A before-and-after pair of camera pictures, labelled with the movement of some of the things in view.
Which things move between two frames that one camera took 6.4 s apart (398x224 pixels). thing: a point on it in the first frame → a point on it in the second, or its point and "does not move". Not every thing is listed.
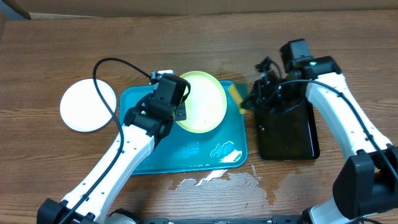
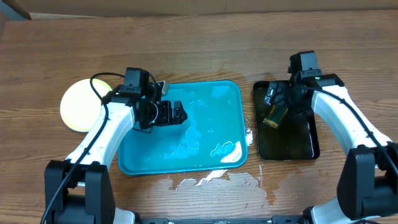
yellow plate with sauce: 206,104 → 80,106
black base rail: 280,219 does not move
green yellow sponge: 240,91 → 276,116
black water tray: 291,134 does not move
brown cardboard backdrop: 137,8 does not move
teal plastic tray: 223,147 does not move
